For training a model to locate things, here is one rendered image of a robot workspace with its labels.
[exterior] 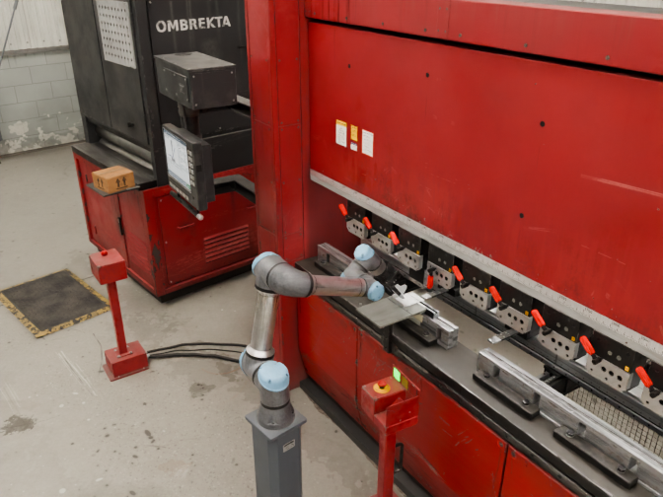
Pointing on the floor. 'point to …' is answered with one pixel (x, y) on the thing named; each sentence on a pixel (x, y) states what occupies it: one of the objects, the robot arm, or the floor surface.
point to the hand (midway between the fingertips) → (397, 295)
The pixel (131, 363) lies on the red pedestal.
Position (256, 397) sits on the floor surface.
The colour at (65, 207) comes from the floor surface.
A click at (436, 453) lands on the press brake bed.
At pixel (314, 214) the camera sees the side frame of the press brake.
